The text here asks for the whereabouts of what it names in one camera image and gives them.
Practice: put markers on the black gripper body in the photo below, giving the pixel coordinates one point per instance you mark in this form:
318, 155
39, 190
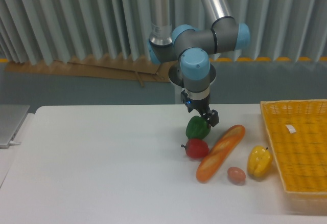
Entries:
196, 101

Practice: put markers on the green toy bell pepper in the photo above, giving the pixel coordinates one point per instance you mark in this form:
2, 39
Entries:
197, 128

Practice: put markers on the toy baguette bread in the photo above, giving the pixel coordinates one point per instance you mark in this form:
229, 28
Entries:
219, 153

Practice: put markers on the red toy bell pepper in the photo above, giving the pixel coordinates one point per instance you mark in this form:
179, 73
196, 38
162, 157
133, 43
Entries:
196, 148

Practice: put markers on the brown toy egg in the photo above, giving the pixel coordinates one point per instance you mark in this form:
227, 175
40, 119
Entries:
236, 175

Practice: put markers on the yellow toy bell pepper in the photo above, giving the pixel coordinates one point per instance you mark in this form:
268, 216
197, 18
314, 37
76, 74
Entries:
259, 161

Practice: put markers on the yellow woven basket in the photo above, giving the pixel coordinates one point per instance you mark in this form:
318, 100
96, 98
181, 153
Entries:
299, 157

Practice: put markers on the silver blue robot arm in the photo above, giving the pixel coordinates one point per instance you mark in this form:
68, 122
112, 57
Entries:
191, 48

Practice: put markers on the brown cardboard sheet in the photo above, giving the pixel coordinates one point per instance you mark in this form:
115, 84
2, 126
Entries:
126, 69

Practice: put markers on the white label tag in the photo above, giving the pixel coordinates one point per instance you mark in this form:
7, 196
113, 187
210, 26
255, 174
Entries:
291, 128

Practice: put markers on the grey pleated curtain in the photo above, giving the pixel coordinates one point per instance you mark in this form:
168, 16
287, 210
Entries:
48, 30

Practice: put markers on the silver laptop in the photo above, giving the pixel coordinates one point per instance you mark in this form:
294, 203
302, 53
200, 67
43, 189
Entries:
12, 117

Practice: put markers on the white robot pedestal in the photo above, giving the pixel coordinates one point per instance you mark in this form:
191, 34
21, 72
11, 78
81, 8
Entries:
177, 91

